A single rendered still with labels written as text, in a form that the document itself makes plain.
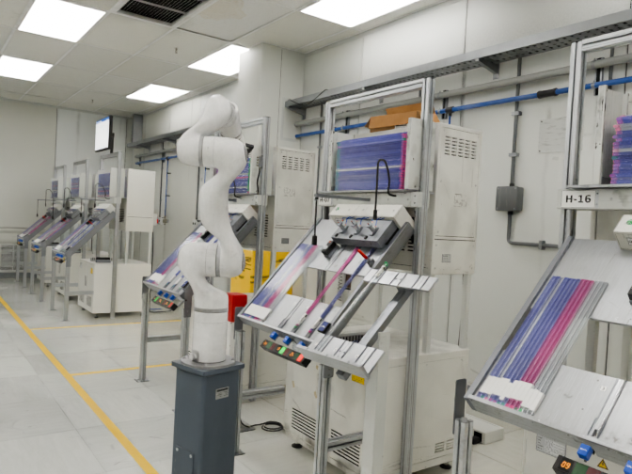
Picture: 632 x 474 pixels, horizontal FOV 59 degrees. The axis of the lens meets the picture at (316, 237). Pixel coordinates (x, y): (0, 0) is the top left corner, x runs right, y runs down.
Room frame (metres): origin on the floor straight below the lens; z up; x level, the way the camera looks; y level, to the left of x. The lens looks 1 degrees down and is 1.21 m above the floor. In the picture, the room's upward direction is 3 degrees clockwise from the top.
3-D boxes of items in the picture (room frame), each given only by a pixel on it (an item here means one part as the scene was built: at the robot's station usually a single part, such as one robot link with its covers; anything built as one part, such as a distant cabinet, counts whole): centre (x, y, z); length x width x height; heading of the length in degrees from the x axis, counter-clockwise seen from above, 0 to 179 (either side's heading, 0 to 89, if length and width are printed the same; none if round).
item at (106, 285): (6.73, 2.41, 0.95); 1.36 x 0.82 x 1.90; 126
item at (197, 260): (1.97, 0.39, 1.00); 0.19 x 0.12 x 0.24; 93
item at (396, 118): (3.07, -0.46, 1.82); 0.68 x 0.30 x 0.20; 36
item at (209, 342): (1.98, 0.36, 0.79); 0.19 x 0.19 x 0.18
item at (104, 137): (6.65, 2.53, 2.10); 0.58 x 0.14 x 0.41; 36
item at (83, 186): (7.91, 3.26, 0.95); 1.37 x 0.82 x 1.90; 126
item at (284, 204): (4.12, 0.48, 0.95); 1.35 x 0.82 x 1.90; 126
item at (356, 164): (2.81, -0.28, 1.52); 0.51 x 0.13 x 0.27; 36
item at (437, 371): (2.93, -0.34, 0.31); 0.70 x 0.65 x 0.62; 36
